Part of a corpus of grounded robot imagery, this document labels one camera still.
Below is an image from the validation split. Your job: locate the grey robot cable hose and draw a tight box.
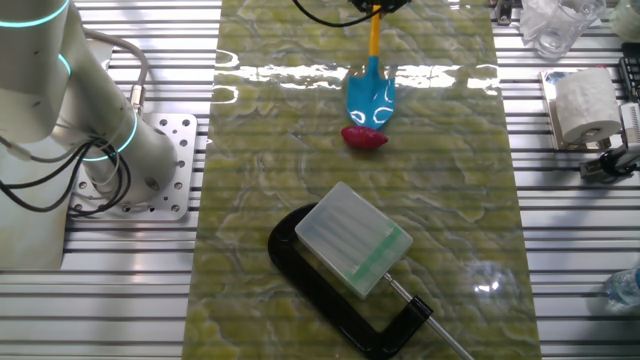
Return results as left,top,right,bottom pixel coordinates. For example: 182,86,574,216
82,27,150,117

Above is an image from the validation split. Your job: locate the clear water bottle blue cap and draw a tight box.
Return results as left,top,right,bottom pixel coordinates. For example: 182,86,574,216
604,267,640,311

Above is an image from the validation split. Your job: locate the translucent plastic tip box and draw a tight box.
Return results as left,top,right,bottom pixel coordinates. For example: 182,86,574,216
294,180,415,300

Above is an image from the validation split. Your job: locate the green marbled table mat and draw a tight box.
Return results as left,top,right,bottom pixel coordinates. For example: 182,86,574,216
182,0,542,360

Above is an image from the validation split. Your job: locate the black keyboard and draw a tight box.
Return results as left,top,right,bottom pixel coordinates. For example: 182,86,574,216
618,42,640,104

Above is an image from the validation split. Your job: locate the blue and yellow toy shovel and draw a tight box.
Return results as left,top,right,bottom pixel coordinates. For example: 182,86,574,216
346,3,397,132

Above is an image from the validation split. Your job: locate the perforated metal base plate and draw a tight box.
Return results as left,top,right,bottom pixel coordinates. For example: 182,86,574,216
67,112,199,222

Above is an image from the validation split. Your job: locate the clear round container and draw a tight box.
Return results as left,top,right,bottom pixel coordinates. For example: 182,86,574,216
608,0,640,44

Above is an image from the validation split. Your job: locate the black C-clamp with steel screw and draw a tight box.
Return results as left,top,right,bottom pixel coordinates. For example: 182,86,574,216
267,202,476,360

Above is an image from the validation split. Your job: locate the crumpled clear plastic wrap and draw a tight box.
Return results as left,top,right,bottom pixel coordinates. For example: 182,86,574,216
519,0,551,44

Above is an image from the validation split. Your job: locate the maroon toy rugby ball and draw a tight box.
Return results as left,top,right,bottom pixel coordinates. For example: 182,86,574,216
340,125,390,151

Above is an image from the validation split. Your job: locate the white toilet paper roll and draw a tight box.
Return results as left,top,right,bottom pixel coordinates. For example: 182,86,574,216
554,67,624,146

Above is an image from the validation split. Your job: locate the small black metal bracket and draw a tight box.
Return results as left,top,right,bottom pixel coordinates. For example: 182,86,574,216
494,0,515,26

